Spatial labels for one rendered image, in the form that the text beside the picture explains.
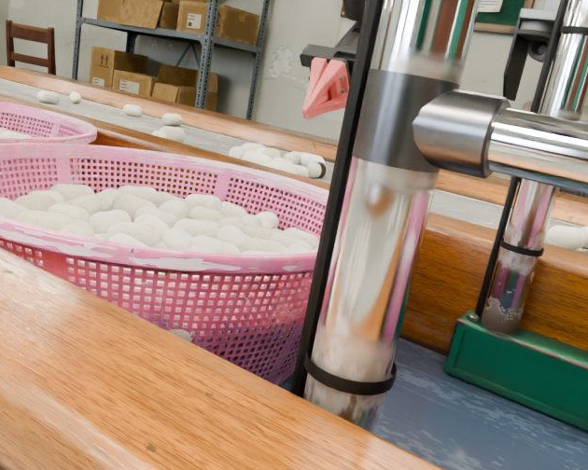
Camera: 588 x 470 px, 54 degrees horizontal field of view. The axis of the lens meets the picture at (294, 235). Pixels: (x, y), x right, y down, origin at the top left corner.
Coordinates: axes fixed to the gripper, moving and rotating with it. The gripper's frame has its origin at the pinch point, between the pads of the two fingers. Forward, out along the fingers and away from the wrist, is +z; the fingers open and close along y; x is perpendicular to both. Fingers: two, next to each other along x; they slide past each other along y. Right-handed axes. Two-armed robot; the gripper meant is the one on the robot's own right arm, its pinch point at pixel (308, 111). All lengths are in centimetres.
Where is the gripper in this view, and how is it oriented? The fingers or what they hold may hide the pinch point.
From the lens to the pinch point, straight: 75.7
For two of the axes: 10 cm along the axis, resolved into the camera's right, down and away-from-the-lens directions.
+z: -5.2, 7.2, -4.6
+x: 2.1, 6.3, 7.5
